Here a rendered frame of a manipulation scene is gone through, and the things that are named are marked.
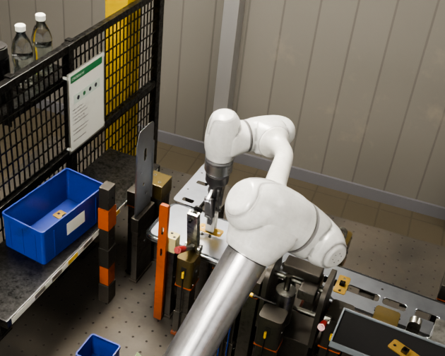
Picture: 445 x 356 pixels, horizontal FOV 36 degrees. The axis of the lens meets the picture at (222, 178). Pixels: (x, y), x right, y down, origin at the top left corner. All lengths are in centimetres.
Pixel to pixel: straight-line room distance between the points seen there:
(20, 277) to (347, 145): 258
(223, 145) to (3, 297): 77
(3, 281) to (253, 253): 89
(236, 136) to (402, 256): 112
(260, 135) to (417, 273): 106
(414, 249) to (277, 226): 153
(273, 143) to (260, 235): 62
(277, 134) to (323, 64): 200
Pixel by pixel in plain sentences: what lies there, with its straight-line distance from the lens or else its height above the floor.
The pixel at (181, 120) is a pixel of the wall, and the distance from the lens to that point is 452.
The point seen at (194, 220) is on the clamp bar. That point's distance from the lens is 209.
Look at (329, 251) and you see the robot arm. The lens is 160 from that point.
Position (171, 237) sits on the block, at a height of 106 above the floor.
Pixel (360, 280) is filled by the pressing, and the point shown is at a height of 100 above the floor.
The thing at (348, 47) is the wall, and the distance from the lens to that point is 399.
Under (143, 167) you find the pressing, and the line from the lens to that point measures 232.
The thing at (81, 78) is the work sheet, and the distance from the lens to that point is 237.
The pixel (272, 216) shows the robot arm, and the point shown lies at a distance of 149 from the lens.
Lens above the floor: 251
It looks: 35 degrees down
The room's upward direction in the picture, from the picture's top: 7 degrees clockwise
